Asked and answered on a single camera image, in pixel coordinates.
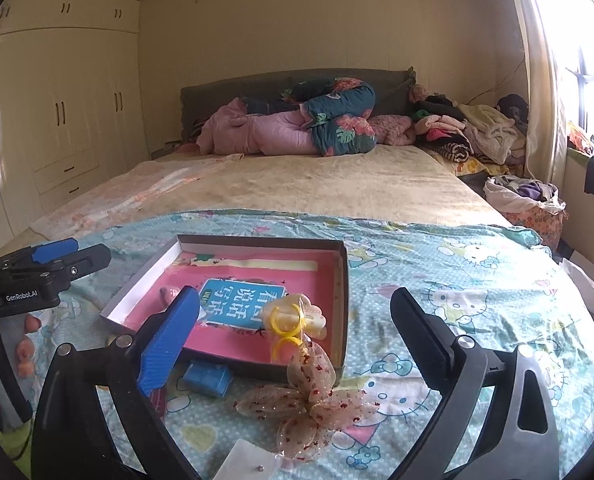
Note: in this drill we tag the cream hair claw clip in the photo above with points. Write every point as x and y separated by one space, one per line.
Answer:
317 321

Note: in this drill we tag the cream curtain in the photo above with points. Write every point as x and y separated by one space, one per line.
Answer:
542 85

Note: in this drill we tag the colourful cloth on windowsill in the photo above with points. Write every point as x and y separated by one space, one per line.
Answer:
582 140

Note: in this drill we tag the small blue box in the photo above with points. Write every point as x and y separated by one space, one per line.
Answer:
207 380

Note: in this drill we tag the person's left hand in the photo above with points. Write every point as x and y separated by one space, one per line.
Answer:
27 347

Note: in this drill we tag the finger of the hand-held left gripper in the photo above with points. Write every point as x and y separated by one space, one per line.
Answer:
84 262
54 251

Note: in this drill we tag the grey headboard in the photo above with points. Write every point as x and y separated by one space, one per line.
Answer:
212 95

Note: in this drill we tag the white paper sheet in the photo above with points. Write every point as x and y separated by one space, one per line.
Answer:
584 275

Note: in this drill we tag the cream wardrobe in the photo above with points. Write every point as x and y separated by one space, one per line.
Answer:
77 85

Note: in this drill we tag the shallow cardboard box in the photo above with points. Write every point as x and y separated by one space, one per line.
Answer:
340 310

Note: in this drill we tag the pink polka dot scrunchie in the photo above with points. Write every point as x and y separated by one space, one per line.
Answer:
317 400

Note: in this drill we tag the floral laundry bag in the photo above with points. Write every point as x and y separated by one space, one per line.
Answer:
532 220

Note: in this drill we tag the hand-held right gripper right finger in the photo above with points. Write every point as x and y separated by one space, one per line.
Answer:
419 332

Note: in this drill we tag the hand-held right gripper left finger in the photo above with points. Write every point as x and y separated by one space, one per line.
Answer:
169 342

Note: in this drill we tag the pink fuzzy garment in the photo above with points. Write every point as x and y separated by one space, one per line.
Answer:
394 130

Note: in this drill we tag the green cloth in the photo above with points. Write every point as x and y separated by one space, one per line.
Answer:
7 442

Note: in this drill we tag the dark floral quilt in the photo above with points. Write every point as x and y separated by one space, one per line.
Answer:
342 135

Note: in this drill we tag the pile of clothes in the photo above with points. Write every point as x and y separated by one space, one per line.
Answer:
477 130

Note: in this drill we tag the clear bag with white card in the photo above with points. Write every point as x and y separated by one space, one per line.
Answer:
242 460

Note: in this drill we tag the pink book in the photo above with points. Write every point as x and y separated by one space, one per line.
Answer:
227 346

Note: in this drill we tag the beige bedspread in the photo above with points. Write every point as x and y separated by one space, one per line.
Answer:
302 185

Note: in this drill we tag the cartoon cat printed blanket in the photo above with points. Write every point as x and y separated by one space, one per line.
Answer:
477 280

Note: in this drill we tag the pink quilt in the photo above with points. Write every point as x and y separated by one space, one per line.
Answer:
267 135

